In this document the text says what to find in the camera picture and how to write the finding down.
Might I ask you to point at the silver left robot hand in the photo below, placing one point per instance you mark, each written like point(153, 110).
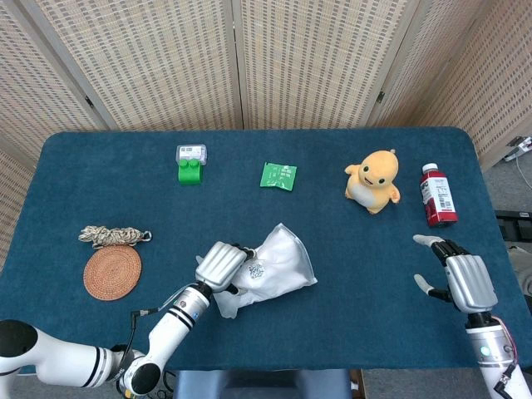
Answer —
point(218, 266)

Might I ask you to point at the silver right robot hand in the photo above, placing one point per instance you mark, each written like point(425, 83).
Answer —
point(469, 278)

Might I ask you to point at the translucent white plastic zip bag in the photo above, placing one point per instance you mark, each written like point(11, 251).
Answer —
point(226, 307)

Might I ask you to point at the white clothes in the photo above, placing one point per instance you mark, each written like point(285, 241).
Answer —
point(282, 276)

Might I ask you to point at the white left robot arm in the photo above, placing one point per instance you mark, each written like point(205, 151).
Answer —
point(174, 324)

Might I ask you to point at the grey plastic cover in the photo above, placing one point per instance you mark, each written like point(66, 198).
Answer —
point(523, 266)

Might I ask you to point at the red juice bottle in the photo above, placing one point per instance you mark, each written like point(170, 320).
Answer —
point(438, 199)

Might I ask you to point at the green toy building block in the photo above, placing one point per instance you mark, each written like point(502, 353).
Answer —
point(190, 174)

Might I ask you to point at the round woven rattan coaster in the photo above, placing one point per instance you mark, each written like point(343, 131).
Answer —
point(112, 272)

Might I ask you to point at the green foil sachet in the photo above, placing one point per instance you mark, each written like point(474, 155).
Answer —
point(278, 176)

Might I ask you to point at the teal table cloth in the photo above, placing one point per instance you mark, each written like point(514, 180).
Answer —
point(332, 291)

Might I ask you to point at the small clear plastic box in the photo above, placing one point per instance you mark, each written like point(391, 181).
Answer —
point(191, 150)

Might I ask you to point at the blue grey robot torso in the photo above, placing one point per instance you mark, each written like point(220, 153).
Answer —
point(262, 386)

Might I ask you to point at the orange plush dinosaur toy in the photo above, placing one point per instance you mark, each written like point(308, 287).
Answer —
point(374, 187)

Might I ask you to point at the white power strip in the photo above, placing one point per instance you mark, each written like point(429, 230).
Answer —
point(521, 146)

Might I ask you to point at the woven folding screen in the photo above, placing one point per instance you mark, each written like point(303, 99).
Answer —
point(166, 62)

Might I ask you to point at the black equipment frame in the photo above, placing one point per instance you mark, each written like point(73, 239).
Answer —
point(515, 226)

